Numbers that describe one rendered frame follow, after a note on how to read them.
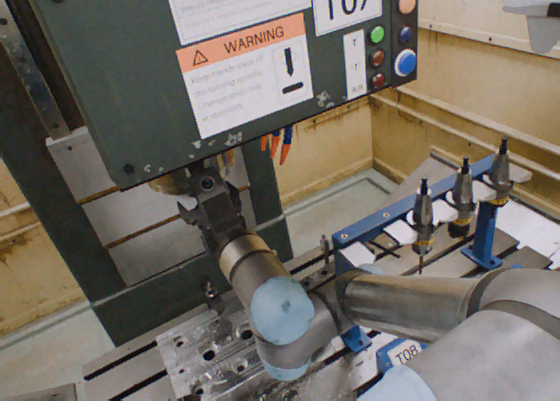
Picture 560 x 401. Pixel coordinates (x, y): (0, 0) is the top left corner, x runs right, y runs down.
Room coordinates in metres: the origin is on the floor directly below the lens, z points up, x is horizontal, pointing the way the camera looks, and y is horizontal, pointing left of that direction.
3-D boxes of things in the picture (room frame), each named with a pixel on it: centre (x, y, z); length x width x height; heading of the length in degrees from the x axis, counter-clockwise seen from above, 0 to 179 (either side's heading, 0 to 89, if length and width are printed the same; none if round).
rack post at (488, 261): (0.83, -0.51, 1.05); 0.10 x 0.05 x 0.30; 22
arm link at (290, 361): (0.41, 0.02, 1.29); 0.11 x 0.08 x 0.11; 114
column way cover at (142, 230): (1.08, 0.31, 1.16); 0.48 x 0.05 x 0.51; 112
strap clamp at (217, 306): (0.80, 0.23, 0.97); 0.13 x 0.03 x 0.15; 22
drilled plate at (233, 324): (0.65, 0.19, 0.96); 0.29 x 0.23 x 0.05; 112
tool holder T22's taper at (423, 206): (0.68, -0.28, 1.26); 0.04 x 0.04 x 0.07
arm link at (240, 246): (0.47, 0.07, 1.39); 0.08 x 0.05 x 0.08; 112
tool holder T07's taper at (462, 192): (0.72, -0.38, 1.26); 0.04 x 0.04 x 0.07
